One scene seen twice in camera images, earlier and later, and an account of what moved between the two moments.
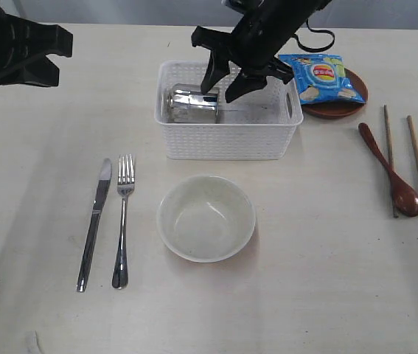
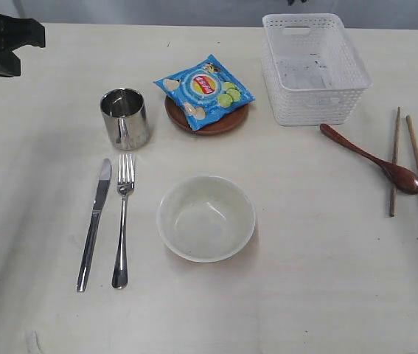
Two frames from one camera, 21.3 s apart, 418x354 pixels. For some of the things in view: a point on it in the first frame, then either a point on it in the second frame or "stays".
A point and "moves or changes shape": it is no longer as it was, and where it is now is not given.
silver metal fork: (126, 175) stays
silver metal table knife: (105, 181) stays
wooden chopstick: (389, 155) moves or changes shape
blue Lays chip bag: (321, 78) to (205, 89)
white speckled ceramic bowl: (206, 218) stays
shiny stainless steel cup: (186, 103) to (123, 111)
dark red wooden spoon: (407, 198) to (401, 178)
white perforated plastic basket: (258, 125) to (312, 74)
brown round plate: (340, 109) to (176, 112)
